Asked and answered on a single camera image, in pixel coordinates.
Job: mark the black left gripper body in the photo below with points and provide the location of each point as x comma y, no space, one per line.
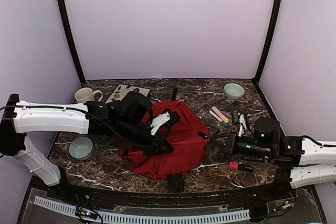
128,130

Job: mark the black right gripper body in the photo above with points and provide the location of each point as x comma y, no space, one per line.
255,150

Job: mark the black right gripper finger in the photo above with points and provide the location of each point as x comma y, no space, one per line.
218,135
220,144

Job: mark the pink and black highlighter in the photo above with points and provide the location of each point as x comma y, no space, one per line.
238,166

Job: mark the red student backpack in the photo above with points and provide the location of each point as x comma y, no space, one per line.
188,139

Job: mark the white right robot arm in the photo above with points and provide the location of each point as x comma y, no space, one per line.
302,160

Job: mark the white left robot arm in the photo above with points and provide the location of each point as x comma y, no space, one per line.
132,119

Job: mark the teal capped white marker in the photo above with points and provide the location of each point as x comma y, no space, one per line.
217,118

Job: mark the pink yellow pastel highlighter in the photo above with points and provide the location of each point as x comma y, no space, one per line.
220,114

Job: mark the floral ceramic trivet tile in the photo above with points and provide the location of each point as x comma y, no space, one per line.
123,89

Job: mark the green bowl back right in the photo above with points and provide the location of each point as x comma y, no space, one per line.
234,91

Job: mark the green bowl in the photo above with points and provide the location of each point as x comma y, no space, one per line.
234,91
81,148

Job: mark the green bowl front left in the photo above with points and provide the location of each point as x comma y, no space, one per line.
81,148

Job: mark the cream floral mug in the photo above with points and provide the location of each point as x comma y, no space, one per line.
87,94

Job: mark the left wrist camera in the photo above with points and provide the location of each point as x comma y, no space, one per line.
166,119

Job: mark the black curved table edge rail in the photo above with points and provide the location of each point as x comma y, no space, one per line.
235,190

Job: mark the white slotted cable duct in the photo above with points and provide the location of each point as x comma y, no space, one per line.
143,215

